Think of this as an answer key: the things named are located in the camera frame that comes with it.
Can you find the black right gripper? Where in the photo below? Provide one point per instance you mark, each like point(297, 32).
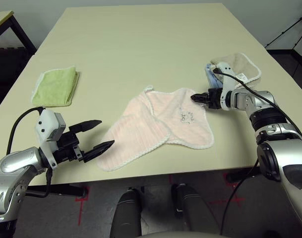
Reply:
point(215, 98)

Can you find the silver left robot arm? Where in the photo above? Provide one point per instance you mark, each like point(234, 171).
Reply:
point(14, 161)

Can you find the black table frame bar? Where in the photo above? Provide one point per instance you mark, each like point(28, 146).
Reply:
point(56, 191)

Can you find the beige robot torso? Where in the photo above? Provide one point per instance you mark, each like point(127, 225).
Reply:
point(165, 234)

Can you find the black tripod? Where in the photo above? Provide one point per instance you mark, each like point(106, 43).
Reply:
point(289, 28)

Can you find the white barcode label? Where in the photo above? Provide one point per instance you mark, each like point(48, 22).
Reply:
point(241, 76)

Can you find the red floor tape cross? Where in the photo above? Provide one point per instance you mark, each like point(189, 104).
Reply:
point(80, 210)
point(237, 199)

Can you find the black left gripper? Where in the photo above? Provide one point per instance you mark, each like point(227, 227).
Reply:
point(66, 148)

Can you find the grey robot leg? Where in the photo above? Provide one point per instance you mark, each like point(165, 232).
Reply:
point(190, 210)
point(126, 213)

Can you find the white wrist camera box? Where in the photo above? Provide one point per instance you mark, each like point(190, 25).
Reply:
point(45, 121)
point(226, 74)

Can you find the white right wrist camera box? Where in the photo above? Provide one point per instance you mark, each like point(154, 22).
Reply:
point(226, 74)

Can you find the grey left robot leg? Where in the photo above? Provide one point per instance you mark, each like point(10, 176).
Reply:
point(126, 213)

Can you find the green folded towel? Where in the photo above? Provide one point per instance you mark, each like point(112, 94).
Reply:
point(54, 86)

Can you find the grey right robot leg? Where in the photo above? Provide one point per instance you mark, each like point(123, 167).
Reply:
point(190, 210)

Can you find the pink towel with white trim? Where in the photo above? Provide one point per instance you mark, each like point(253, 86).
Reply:
point(140, 124)

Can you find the beige folded towel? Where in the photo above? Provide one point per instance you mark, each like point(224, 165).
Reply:
point(242, 64)

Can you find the side table with black frame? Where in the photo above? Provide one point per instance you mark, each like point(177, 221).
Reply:
point(2, 17)

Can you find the light blue folded towel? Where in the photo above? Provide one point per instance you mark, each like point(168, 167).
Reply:
point(211, 77)

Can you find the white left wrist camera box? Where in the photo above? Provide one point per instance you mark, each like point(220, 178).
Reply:
point(45, 121)

